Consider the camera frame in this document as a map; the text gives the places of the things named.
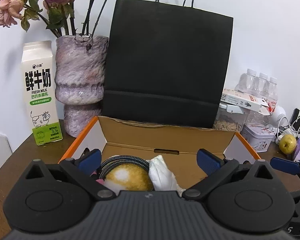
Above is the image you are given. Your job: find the black paper shopping bag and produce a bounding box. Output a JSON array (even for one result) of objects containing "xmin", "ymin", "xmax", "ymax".
[{"xmin": 102, "ymin": 0, "xmax": 234, "ymax": 128}]

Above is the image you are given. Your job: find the water bottle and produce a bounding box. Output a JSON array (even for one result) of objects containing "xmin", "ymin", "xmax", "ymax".
[
  {"xmin": 235, "ymin": 68, "xmax": 258, "ymax": 96},
  {"xmin": 267, "ymin": 77, "xmax": 278, "ymax": 113},
  {"xmin": 254, "ymin": 73, "xmax": 269, "ymax": 99}
]

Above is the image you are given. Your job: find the white printed tin box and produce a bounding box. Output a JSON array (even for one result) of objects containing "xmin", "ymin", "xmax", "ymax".
[{"xmin": 241, "ymin": 124, "xmax": 275, "ymax": 153}]

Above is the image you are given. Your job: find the red cardboard box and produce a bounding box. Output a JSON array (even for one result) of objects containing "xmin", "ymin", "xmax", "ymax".
[{"xmin": 62, "ymin": 116, "xmax": 260, "ymax": 189}]

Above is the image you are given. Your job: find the small white fan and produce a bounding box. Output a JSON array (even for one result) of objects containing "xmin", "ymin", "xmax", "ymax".
[{"xmin": 269, "ymin": 105, "xmax": 286, "ymax": 132}]

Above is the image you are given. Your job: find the milk carton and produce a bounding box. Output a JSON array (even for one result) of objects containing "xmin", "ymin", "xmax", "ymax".
[{"xmin": 21, "ymin": 41, "xmax": 63, "ymax": 145}]

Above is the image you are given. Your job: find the black braided cable coil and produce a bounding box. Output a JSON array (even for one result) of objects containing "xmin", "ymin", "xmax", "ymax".
[{"xmin": 91, "ymin": 154, "xmax": 151, "ymax": 181}]

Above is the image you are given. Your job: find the yellow white plush toy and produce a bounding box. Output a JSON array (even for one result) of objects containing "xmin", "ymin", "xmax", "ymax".
[{"xmin": 103, "ymin": 164, "xmax": 154, "ymax": 195}]

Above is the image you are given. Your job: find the clear jar with seeds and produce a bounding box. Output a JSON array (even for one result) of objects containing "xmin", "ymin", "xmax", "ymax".
[{"xmin": 213, "ymin": 102, "xmax": 250, "ymax": 133}]

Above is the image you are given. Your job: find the purple textured vase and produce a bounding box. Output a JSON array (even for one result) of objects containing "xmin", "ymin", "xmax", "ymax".
[{"xmin": 55, "ymin": 35, "xmax": 108, "ymax": 138}]

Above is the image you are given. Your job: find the dried rose bouquet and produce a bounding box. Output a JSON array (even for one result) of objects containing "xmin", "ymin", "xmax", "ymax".
[{"xmin": 0, "ymin": 0, "xmax": 108, "ymax": 38}]

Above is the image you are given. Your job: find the green yellow apple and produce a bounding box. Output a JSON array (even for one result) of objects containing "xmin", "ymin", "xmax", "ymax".
[{"xmin": 279, "ymin": 134, "xmax": 297, "ymax": 155}]

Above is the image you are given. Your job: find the white cloth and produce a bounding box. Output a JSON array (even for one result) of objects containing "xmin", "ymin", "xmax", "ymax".
[{"xmin": 148, "ymin": 155, "xmax": 185, "ymax": 197}]

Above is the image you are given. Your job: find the white red flat carton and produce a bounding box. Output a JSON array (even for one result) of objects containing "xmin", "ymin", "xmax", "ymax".
[{"xmin": 221, "ymin": 88, "xmax": 270, "ymax": 116}]

